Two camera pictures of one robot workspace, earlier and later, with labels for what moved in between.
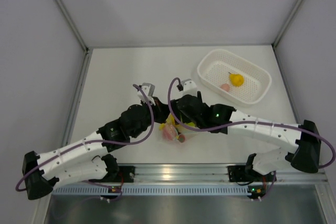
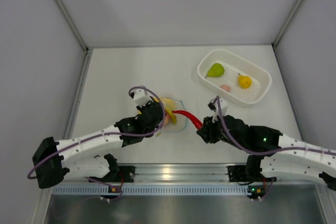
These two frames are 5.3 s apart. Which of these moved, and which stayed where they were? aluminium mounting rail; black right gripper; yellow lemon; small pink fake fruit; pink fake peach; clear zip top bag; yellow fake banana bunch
Moved: yellow lemon; black right gripper; pink fake peach; clear zip top bag; yellow fake banana bunch
Stayed: aluminium mounting rail; small pink fake fruit
